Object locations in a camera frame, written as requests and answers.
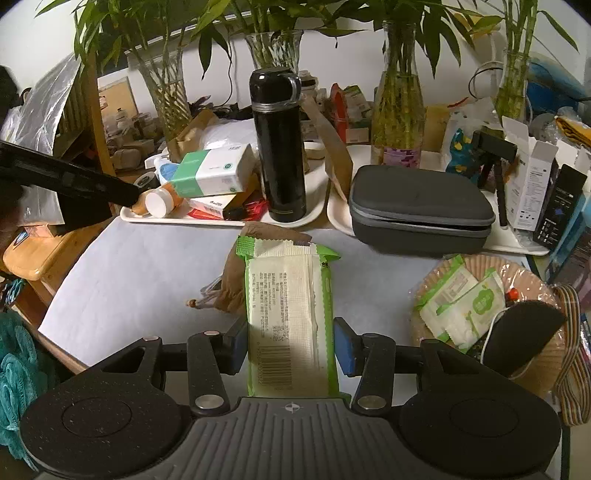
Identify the green and white tissue pack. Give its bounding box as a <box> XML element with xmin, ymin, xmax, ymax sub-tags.
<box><xmin>168</xmin><ymin>143</ymin><xmax>257</xmax><ymax>199</ymax></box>

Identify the wooden shelf unit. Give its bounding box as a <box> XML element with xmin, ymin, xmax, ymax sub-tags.
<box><xmin>54</xmin><ymin>46</ymin><xmax>155</xmax><ymax>172</ymax></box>

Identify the glass vase with bamboo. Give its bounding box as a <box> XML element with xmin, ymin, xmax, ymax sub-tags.
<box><xmin>34</xmin><ymin>0</ymin><xmax>232</xmax><ymax>140</ymax></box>
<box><xmin>194</xmin><ymin>0</ymin><xmax>370</xmax><ymax>75</ymax></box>
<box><xmin>485</xmin><ymin>0</ymin><xmax>580</xmax><ymax>124</ymax></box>
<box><xmin>323</xmin><ymin>0</ymin><xmax>476</xmax><ymax>165</ymax></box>

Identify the blue product box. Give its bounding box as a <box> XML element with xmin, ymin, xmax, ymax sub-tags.
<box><xmin>544</xmin><ymin>193</ymin><xmax>591</xmax><ymax>289</ymax></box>

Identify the wooden chair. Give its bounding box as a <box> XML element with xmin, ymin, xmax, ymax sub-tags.
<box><xmin>2</xmin><ymin>225</ymin><xmax>103</xmax><ymax>306</ymax></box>

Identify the brown paper bag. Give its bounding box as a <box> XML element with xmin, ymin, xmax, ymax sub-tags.
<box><xmin>299</xmin><ymin>98</ymin><xmax>355</xmax><ymax>200</ymax></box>

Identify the black product box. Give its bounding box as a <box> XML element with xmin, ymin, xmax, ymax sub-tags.
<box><xmin>532</xmin><ymin>163</ymin><xmax>588</xmax><ymax>253</ymax></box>

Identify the white-capped orange bottle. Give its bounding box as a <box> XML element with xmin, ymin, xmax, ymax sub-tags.
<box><xmin>131</xmin><ymin>182</ymin><xmax>182</xmax><ymax>219</ymax></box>

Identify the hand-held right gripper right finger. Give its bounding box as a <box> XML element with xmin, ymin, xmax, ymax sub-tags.
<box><xmin>333</xmin><ymin>316</ymin><xmax>509</xmax><ymax>412</ymax></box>

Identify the wicker basket with packets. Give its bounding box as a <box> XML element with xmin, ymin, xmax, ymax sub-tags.
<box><xmin>410</xmin><ymin>253</ymin><xmax>572</xmax><ymax>398</ymax></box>

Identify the grey zip case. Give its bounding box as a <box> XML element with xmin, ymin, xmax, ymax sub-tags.
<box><xmin>348</xmin><ymin>164</ymin><xmax>498</xmax><ymax>257</ymax></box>

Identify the teal bath loofah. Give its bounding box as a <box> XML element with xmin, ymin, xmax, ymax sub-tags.
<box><xmin>0</xmin><ymin>311</ymin><xmax>43</xmax><ymax>463</ymax></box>

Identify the green wet wipes pack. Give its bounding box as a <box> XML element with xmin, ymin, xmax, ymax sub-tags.
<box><xmin>235</xmin><ymin>235</ymin><xmax>343</xmax><ymax>398</ymax></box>

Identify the black thermos flask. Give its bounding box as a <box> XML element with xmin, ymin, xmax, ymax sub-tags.
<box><xmin>249</xmin><ymin>68</ymin><xmax>308</xmax><ymax>223</ymax></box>

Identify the white product box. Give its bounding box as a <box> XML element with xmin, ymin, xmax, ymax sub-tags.
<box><xmin>501</xmin><ymin>115</ymin><xmax>563</xmax><ymax>232</ymax></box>

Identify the white plastic package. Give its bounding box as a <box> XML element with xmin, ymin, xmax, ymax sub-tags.
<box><xmin>189</xmin><ymin>117</ymin><xmax>256</xmax><ymax>155</ymax></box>

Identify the small wet wipe packet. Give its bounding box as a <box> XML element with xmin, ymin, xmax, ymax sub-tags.
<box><xmin>421</xmin><ymin>270</ymin><xmax>507</xmax><ymax>350</ymax></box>
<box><xmin>414</xmin><ymin>256</ymin><xmax>479</xmax><ymax>320</ymax></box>

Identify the black mini tripod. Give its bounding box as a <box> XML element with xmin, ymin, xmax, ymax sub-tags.
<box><xmin>470</xmin><ymin>130</ymin><xmax>519</xmax><ymax>228</ymax></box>

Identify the red packet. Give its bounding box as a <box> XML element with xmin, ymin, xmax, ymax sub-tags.
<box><xmin>188</xmin><ymin>200</ymin><xmax>269</xmax><ymax>221</ymax></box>

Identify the striped fabric strap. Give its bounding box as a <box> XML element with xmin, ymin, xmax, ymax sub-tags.
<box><xmin>553</xmin><ymin>283</ymin><xmax>591</xmax><ymax>426</ymax></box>

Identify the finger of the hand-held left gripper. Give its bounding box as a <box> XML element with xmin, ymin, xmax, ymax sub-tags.
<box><xmin>58</xmin><ymin>167</ymin><xmax>142</xmax><ymax>234</ymax></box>

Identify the silver foil sheet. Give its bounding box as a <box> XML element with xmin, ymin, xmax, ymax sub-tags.
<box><xmin>0</xmin><ymin>55</ymin><xmax>81</xmax><ymax>222</ymax></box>

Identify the brown fabric pouch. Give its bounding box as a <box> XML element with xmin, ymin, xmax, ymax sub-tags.
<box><xmin>186</xmin><ymin>221</ymin><xmax>315</xmax><ymax>315</ymax></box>

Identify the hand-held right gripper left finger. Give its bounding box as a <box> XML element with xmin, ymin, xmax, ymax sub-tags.
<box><xmin>88</xmin><ymin>318</ymin><xmax>249</xmax><ymax>415</ymax></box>

